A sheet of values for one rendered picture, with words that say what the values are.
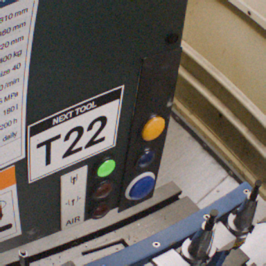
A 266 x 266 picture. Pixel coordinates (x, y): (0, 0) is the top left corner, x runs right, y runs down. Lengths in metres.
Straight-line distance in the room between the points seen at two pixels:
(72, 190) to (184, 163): 1.19
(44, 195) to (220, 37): 1.06
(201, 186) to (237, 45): 0.41
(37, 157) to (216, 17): 1.08
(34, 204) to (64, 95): 0.12
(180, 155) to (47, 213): 1.20
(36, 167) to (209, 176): 1.23
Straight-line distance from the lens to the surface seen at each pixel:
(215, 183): 1.79
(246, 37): 1.56
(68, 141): 0.61
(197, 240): 1.09
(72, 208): 0.68
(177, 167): 1.83
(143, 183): 0.71
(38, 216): 0.66
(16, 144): 0.57
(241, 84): 1.64
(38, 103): 0.55
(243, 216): 1.16
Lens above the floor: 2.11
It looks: 43 degrees down
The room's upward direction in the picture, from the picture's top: 9 degrees clockwise
